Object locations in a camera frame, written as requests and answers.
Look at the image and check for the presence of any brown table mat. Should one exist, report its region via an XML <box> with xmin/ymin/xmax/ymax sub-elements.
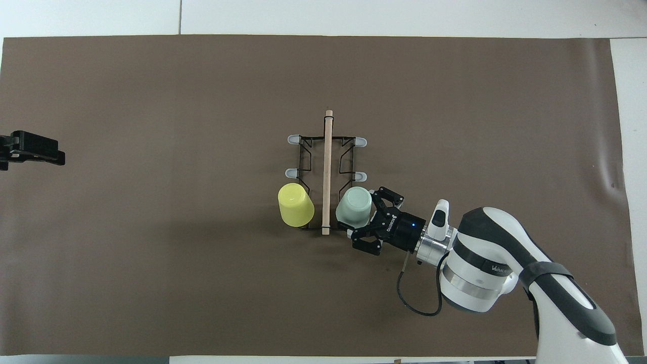
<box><xmin>0</xmin><ymin>34</ymin><xmax>635</xmax><ymax>357</ymax></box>

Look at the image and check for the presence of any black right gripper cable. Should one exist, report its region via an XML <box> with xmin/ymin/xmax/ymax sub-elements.
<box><xmin>397</xmin><ymin>253</ymin><xmax>450</xmax><ymax>317</ymax></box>

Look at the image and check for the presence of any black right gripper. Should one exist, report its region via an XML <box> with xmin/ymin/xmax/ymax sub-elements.
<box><xmin>347</xmin><ymin>187</ymin><xmax>429</xmax><ymax>256</ymax></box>

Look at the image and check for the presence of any yellow plastic cup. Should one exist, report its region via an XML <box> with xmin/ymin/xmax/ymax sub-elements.
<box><xmin>278</xmin><ymin>183</ymin><xmax>315</xmax><ymax>227</ymax></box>

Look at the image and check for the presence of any pale green plastic cup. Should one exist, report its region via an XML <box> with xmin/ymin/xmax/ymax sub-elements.
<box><xmin>336</xmin><ymin>187</ymin><xmax>373</xmax><ymax>229</ymax></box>

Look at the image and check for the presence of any black wire cup rack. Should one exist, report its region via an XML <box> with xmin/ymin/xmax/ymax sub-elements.
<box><xmin>285</xmin><ymin>110</ymin><xmax>368</xmax><ymax>236</ymax></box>

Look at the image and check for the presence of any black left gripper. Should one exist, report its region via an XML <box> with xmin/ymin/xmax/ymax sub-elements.
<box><xmin>0</xmin><ymin>130</ymin><xmax>66</xmax><ymax>171</ymax></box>

